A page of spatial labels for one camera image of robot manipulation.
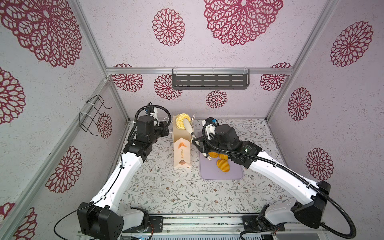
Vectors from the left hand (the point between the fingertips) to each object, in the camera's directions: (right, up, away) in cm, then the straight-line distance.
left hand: (166, 125), depth 77 cm
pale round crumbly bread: (+7, +2, -4) cm, 8 cm away
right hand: (+14, -7, -9) cm, 18 cm away
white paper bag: (+8, -11, +3) cm, 14 cm away
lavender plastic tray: (+24, -27, +16) cm, 39 cm away
